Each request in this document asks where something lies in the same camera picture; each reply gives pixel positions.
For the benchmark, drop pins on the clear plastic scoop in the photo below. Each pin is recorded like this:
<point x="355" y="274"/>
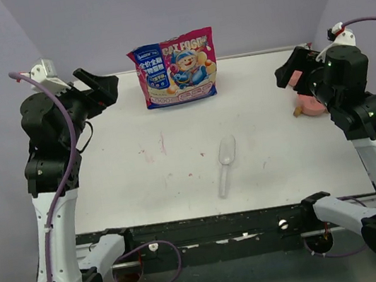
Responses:
<point x="227" y="153"/>

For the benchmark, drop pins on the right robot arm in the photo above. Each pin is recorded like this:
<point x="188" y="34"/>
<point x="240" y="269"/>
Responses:
<point x="337" y="78"/>

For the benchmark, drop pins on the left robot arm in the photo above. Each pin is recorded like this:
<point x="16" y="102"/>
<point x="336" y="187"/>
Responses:
<point x="54" y="124"/>

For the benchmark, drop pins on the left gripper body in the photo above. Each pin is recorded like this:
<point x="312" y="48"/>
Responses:
<point x="79" y="106"/>

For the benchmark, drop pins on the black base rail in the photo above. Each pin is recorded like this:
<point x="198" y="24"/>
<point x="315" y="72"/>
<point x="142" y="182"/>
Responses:
<point x="211" y="239"/>

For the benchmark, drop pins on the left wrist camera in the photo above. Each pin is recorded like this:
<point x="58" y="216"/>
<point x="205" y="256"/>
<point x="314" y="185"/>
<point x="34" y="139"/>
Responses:
<point x="44" y="72"/>

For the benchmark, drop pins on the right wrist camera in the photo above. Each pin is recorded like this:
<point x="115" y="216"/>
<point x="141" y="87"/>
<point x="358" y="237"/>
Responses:
<point x="340" y="35"/>

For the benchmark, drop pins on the cat food bag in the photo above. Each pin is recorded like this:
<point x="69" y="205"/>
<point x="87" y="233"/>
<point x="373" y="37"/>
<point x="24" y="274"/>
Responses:
<point x="177" y="71"/>

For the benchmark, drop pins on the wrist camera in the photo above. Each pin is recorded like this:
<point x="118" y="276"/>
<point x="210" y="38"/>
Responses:
<point x="340" y="35"/>
<point x="44" y="72"/>

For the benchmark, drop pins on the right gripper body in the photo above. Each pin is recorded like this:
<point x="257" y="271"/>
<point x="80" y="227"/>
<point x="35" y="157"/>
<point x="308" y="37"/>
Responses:
<point x="311" y="80"/>

